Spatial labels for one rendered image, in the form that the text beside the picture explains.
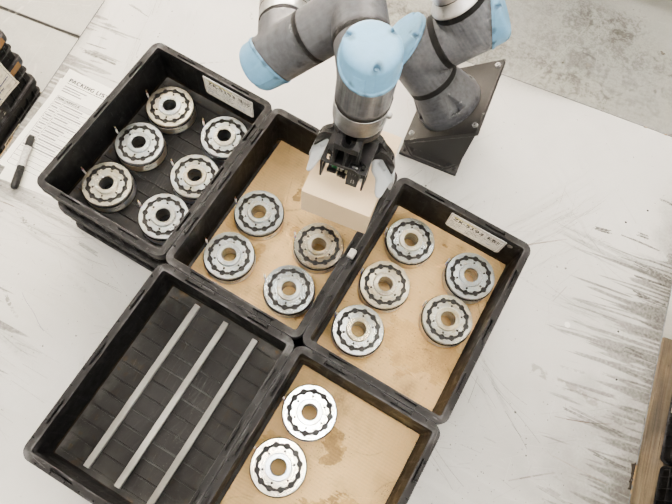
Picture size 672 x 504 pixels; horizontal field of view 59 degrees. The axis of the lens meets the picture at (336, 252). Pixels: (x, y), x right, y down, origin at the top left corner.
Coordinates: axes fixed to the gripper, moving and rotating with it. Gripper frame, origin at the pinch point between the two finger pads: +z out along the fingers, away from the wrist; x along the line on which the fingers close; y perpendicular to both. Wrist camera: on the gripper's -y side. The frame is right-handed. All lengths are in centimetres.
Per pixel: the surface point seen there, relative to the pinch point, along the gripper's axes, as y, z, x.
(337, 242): 4.6, 23.8, 0.9
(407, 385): 26.1, 26.4, 24.3
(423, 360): 20.2, 26.5, 25.7
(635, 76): -144, 111, 83
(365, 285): 11.0, 23.6, 9.5
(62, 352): 45, 39, -45
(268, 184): -3.1, 26.7, -17.9
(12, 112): -18, 84, -117
